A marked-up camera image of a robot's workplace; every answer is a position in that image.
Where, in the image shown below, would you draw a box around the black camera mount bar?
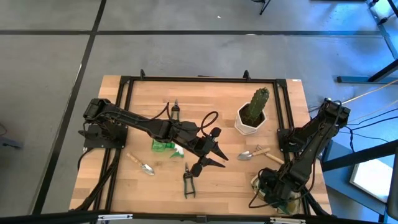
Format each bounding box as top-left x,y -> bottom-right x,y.
0,210 -> 386,224

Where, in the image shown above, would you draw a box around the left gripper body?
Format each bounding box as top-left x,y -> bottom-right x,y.
186,126 -> 223,178

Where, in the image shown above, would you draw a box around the white faceted plant pot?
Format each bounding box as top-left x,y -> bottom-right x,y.
234,101 -> 268,136

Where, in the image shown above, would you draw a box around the tan and green gardening bag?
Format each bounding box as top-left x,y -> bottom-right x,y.
250,174 -> 302,216

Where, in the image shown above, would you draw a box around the green cactus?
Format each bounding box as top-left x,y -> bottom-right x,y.
248,86 -> 271,125

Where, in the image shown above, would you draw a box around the grey metal rail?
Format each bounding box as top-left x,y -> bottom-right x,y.
366,0 -> 398,60

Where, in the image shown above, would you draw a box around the black chair base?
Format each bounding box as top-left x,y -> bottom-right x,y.
251,0 -> 272,16

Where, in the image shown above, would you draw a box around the green plastic spray bottle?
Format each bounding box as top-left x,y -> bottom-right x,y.
151,139 -> 185,159

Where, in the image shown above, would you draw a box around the black floor cable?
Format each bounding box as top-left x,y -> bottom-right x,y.
351,116 -> 398,131
354,107 -> 398,126

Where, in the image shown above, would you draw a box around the narrow trowel with wooden handle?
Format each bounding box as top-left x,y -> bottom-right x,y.
126,152 -> 155,176

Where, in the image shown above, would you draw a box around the white flat panel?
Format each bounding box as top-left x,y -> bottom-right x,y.
349,158 -> 394,203

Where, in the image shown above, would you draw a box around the yellow extension cord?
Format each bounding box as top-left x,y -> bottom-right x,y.
341,79 -> 398,105

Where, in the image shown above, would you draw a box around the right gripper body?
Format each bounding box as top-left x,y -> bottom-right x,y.
257,169 -> 293,206

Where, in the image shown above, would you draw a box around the green-handled garden snips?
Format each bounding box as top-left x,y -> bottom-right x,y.
182,162 -> 197,200

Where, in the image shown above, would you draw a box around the black diagonal metal beam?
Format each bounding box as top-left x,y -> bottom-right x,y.
322,139 -> 398,172

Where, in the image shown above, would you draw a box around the grey floor stand base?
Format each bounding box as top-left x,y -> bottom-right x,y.
0,124 -> 24,150

